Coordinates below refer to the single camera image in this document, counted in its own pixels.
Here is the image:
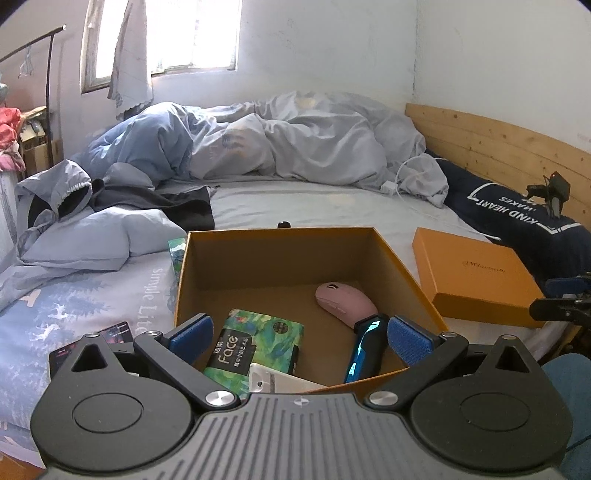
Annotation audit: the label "teal fabric chair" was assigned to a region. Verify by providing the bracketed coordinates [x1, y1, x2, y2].
[541, 353, 591, 480]

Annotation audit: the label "black and blue shaver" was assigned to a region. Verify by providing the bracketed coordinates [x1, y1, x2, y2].
[344, 314, 389, 384]

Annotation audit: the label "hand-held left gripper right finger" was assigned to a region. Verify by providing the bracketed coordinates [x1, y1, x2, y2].
[364, 316, 546, 411]

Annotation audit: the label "black cloth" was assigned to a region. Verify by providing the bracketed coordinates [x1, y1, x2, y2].
[90, 176, 216, 232]

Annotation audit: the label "black clothes rack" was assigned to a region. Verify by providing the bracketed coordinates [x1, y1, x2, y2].
[0, 25, 66, 153]

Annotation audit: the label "navy printed pillow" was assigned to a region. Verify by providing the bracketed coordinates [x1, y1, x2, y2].
[434, 157, 584, 282]

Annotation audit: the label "black clamp-mounted device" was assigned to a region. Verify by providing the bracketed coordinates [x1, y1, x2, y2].
[526, 172, 571, 217]

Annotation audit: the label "white hanging curtain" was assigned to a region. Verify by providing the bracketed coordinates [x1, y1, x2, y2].
[107, 0, 154, 121]

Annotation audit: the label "orange box lid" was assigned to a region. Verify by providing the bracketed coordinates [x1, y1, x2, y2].
[412, 227, 546, 329]

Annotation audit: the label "dark card packet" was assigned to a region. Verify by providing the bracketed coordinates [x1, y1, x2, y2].
[49, 320, 134, 377]

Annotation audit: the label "small green box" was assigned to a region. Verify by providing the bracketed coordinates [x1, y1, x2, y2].
[168, 235, 187, 283]

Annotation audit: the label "wooden headboard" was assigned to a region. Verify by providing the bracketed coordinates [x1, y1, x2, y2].
[405, 103, 591, 278]

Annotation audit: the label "green tissue pack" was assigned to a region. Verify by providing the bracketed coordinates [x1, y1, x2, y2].
[203, 308, 305, 398]

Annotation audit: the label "orange cardboard box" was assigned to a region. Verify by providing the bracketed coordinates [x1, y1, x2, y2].
[174, 226, 450, 396]

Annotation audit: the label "light blue duvet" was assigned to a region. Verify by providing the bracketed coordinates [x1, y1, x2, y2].
[74, 90, 450, 208]

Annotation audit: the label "window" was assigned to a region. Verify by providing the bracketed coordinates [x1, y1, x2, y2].
[81, 0, 243, 95]

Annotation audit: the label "red and pink cloth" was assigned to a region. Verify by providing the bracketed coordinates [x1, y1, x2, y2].
[0, 107, 27, 172]

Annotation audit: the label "pink computer mouse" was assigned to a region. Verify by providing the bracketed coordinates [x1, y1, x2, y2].
[315, 282, 378, 330]

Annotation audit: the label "white charger cable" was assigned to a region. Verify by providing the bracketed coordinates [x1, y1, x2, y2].
[381, 155, 445, 193]

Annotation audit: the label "grey hooded jacket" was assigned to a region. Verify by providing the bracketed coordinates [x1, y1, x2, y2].
[0, 159, 188, 311]

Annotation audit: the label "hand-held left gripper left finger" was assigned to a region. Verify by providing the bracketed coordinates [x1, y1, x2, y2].
[50, 314, 242, 412]

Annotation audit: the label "cardboard boxes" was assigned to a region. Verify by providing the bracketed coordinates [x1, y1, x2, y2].
[18, 106, 64, 178]

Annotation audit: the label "white plastic gadget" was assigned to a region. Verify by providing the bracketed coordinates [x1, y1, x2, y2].
[248, 363, 326, 394]

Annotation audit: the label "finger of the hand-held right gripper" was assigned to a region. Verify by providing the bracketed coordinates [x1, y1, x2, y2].
[529, 295, 591, 325]
[545, 273, 591, 298]

